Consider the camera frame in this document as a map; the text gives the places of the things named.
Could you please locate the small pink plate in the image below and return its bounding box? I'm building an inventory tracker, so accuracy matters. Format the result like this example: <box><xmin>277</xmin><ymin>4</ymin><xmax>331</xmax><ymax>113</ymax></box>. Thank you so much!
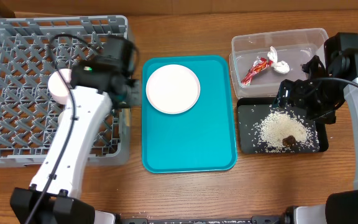
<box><xmin>48</xmin><ymin>68</ymin><xmax>71</xmax><ymax>105</ymax></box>

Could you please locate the teal plastic tray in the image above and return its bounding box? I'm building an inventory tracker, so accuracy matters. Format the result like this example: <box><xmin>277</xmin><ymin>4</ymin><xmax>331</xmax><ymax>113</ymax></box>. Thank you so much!
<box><xmin>141</xmin><ymin>55</ymin><xmax>237</xmax><ymax>174</ymax></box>

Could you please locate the white tissue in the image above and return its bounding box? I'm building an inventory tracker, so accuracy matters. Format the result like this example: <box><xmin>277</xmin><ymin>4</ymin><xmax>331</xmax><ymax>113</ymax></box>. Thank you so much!
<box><xmin>267</xmin><ymin>46</ymin><xmax>290</xmax><ymax>74</ymax></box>

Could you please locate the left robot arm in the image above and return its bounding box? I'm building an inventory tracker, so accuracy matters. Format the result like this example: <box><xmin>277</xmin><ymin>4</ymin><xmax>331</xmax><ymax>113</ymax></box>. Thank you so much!
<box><xmin>10</xmin><ymin>35</ymin><xmax>141</xmax><ymax>223</ymax></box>

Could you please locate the white rice pile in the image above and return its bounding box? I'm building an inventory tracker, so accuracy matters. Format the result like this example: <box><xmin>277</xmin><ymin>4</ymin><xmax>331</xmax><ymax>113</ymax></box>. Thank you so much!
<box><xmin>243</xmin><ymin>105</ymin><xmax>319</xmax><ymax>154</ymax></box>

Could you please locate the clear plastic bin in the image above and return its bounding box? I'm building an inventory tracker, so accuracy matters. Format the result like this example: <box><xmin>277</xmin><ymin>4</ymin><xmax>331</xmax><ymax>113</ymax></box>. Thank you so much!
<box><xmin>229</xmin><ymin>28</ymin><xmax>328</xmax><ymax>99</ymax></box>

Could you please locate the white paper cup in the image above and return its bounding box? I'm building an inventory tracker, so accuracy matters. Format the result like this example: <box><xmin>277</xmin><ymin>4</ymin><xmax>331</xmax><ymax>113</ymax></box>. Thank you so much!
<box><xmin>58</xmin><ymin>111</ymin><xmax>65</xmax><ymax>125</ymax></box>

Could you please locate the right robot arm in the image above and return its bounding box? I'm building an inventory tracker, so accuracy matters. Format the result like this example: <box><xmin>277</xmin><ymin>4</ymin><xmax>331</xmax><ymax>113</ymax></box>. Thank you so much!
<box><xmin>272</xmin><ymin>32</ymin><xmax>358</xmax><ymax>224</ymax></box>

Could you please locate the large white plate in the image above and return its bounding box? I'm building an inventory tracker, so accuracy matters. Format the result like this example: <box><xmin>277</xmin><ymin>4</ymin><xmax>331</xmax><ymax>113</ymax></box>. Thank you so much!
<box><xmin>145</xmin><ymin>64</ymin><xmax>201</xmax><ymax>114</ymax></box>

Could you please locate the black tray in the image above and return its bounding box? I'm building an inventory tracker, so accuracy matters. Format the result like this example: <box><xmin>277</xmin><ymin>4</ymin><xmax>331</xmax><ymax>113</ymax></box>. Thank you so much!
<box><xmin>237</xmin><ymin>97</ymin><xmax>329</xmax><ymax>154</ymax></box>

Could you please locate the grey dishwasher rack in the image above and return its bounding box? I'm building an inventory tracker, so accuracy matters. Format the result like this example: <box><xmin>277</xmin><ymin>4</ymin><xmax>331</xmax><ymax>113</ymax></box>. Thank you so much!
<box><xmin>0</xmin><ymin>16</ymin><xmax>133</xmax><ymax>167</ymax></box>

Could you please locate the red snack wrapper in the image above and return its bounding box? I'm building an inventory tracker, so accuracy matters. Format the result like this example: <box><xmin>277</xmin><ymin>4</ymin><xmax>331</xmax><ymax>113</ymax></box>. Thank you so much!
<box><xmin>241</xmin><ymin>57</ymin><xmax>273</xmax><ymax>86</ymax></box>

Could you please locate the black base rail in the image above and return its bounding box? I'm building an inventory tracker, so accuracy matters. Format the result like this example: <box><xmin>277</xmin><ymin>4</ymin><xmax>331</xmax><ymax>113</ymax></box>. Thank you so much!
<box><xmin>94</xmin><ymin>211</ymin><xmax>291</xmax><ymax>224</ymax></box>

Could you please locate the brown food scrap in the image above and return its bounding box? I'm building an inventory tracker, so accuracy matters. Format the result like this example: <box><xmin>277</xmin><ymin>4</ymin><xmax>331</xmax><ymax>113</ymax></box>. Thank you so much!
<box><xmin>282</xmin><ymin>136</ymin><xmax>296</xmax><ymax>147</ymax></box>

